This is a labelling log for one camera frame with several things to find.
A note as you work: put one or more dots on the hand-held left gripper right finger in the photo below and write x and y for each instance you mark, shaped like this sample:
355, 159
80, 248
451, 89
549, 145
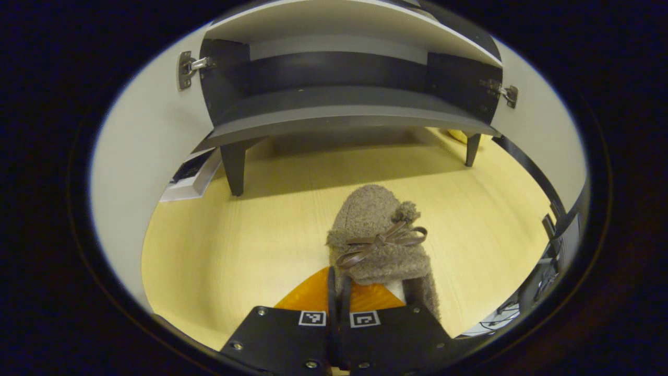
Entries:
345, 303

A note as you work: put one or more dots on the brown fuzzy shoe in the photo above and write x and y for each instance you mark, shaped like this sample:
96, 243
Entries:
370, 214

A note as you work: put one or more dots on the white cabinet door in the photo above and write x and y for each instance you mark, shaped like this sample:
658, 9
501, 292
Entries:
135, 156
543, 125

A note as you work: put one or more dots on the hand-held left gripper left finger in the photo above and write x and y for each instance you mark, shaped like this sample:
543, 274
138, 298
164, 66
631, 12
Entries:
332, 303

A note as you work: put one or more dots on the white shoe cabinet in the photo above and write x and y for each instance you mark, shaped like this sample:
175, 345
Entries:
339, 99

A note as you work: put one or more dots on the metal door hinge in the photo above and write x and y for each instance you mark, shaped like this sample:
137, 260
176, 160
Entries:
190, 68
503, 92

